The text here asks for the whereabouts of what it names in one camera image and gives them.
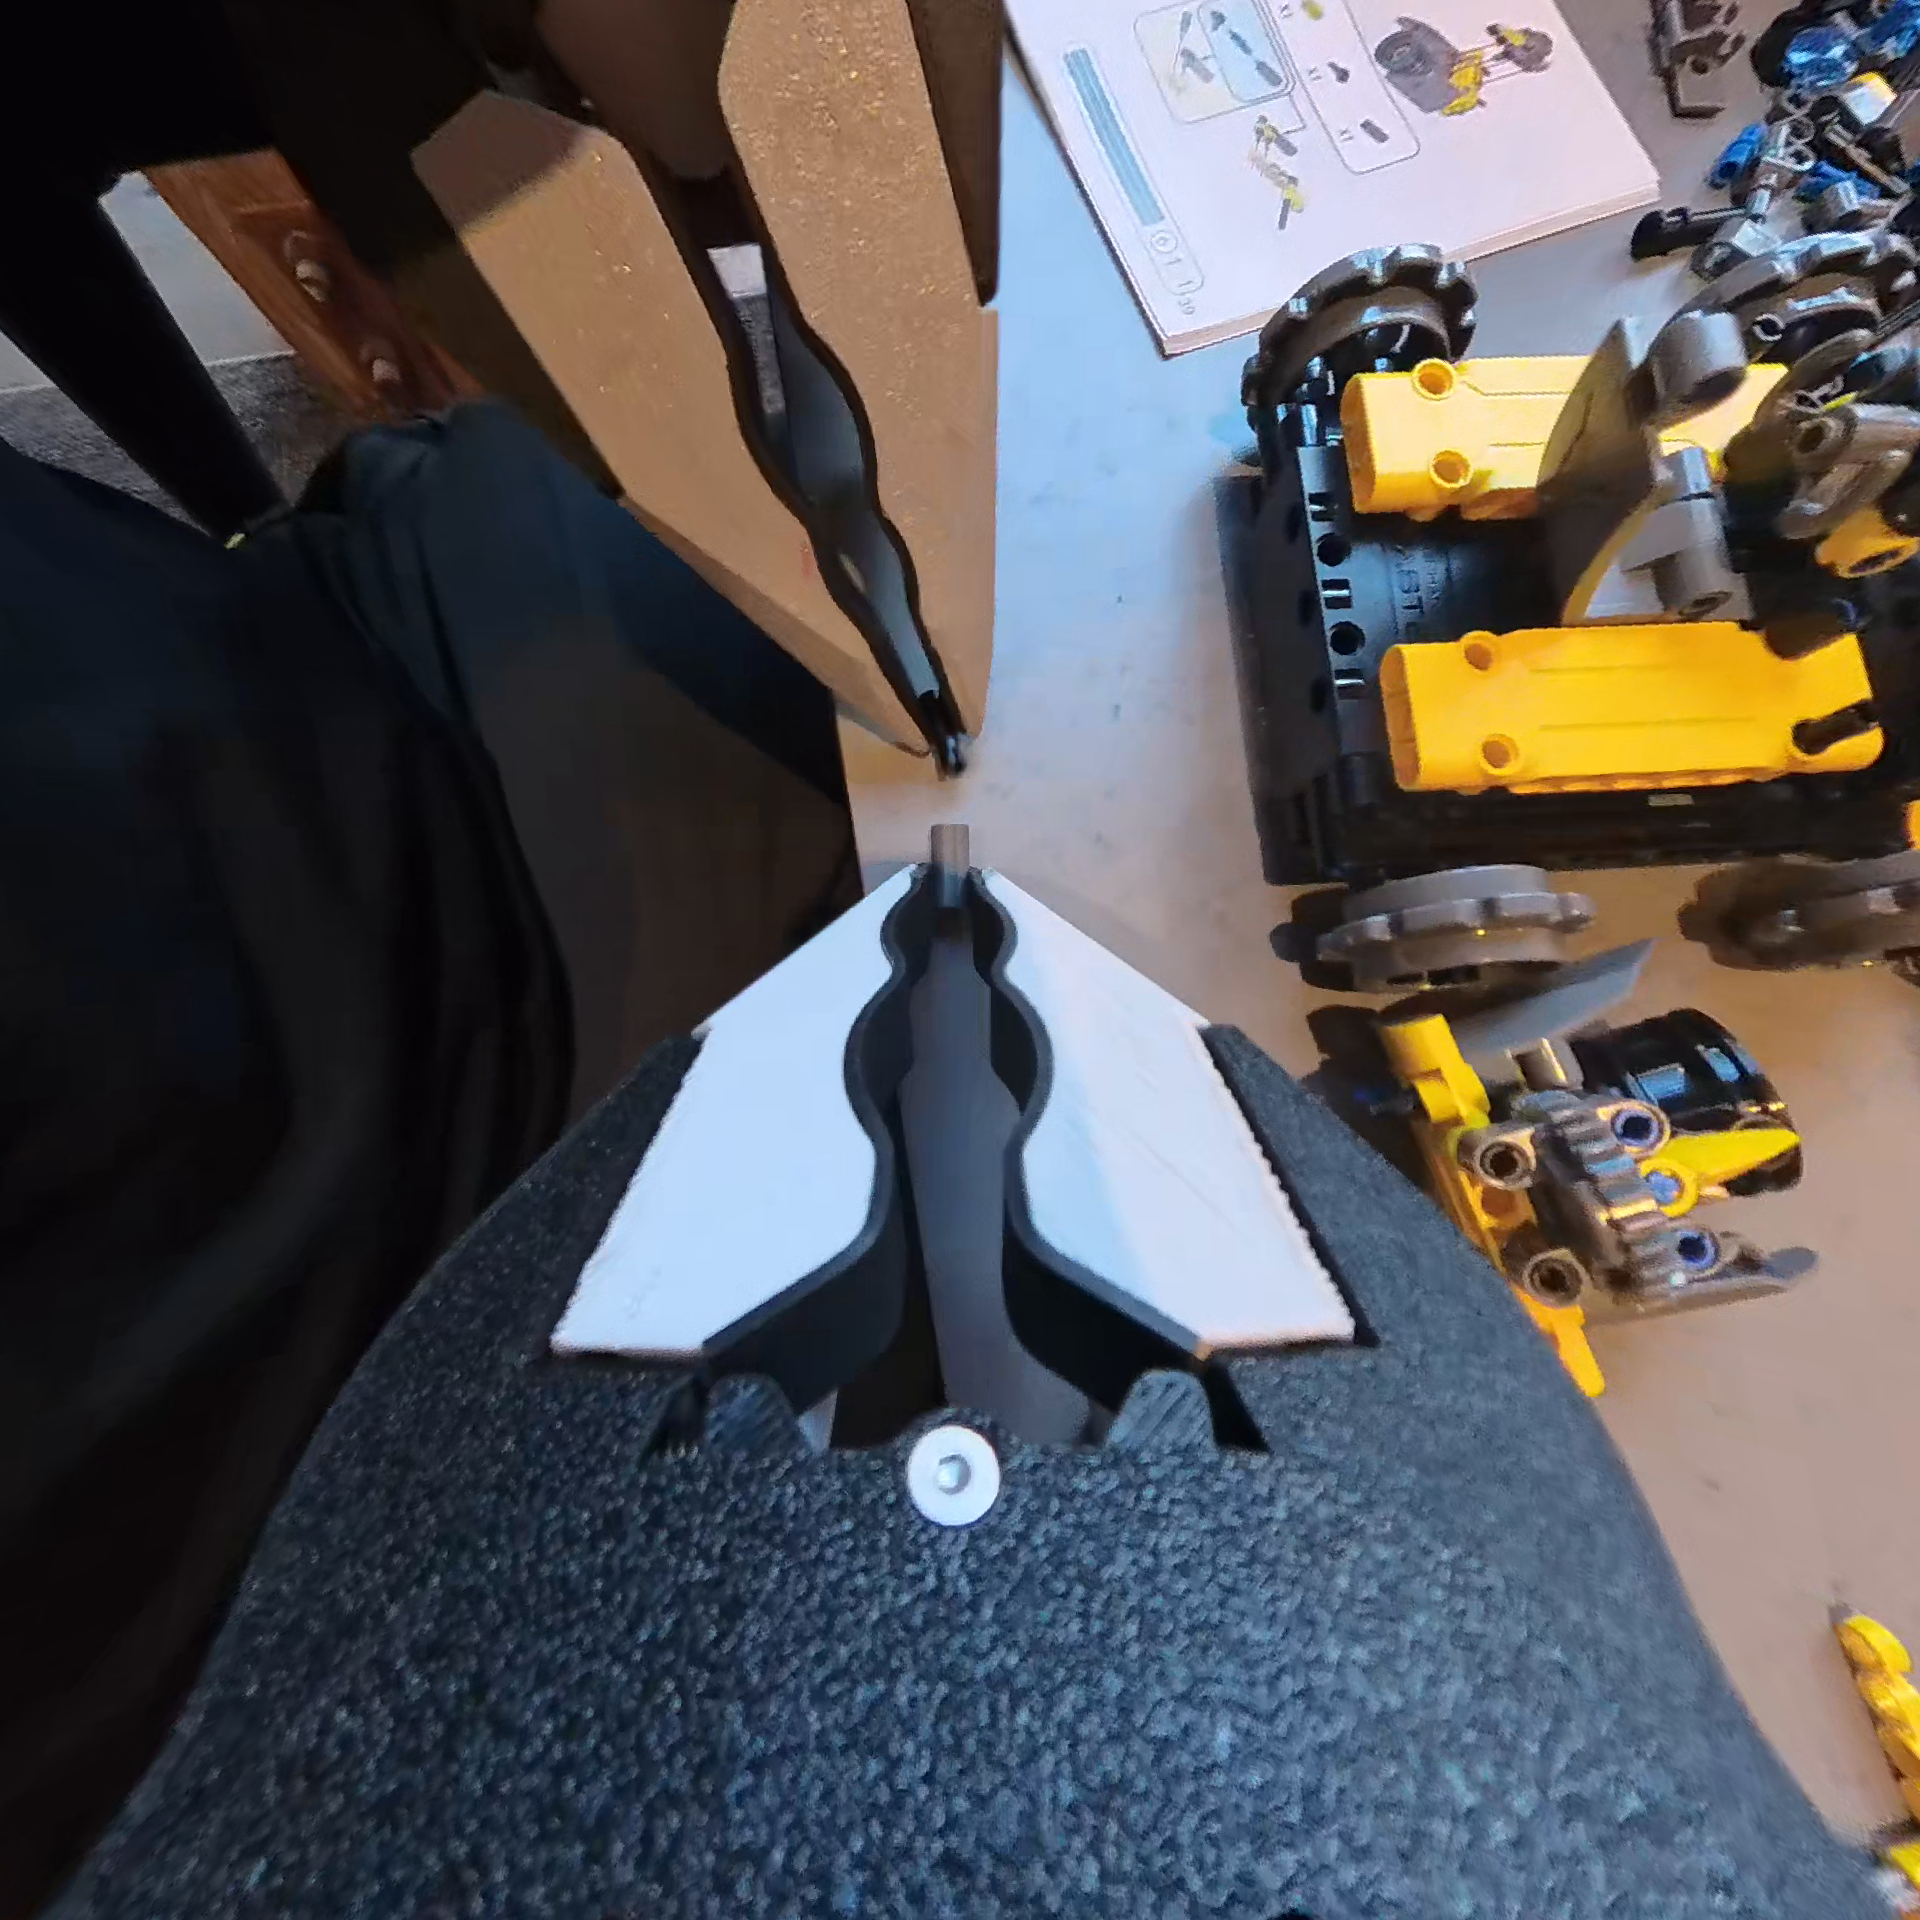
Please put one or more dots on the yellow grey wheel assembly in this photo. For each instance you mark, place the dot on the yellow grey wheel assembly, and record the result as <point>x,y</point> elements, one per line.
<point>1592,1156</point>

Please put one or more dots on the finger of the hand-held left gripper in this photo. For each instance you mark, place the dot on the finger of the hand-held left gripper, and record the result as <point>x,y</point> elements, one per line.
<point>902,272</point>
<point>645,392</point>

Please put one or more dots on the person's black top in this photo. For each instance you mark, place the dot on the person's black top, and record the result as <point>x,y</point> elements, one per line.
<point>213,1142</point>

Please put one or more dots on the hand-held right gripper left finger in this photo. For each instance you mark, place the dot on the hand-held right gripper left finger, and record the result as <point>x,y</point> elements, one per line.
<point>736,1186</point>

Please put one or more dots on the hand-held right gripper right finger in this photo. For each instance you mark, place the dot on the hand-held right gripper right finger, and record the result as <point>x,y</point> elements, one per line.
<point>1170,1186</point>

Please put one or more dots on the small yellow toy beam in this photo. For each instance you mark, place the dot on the small yellow toy beam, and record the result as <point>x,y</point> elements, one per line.
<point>1885,1695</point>

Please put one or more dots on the white instruction booklet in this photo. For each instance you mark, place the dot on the white instruction booklet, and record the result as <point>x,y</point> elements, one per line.
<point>1323,164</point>

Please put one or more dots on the yellow black toy vehicle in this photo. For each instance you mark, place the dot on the yellow black toy vehicle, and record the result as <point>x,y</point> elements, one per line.
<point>1592,688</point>

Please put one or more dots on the pile of toy parts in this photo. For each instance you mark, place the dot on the pile of toy parts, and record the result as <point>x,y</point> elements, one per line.
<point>1800,106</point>

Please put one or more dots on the small grey axle piece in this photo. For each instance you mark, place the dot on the small grey axle piece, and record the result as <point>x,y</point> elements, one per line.
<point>953,853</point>

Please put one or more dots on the grey desk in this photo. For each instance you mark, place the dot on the grey desk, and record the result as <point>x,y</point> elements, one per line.
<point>1110,598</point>

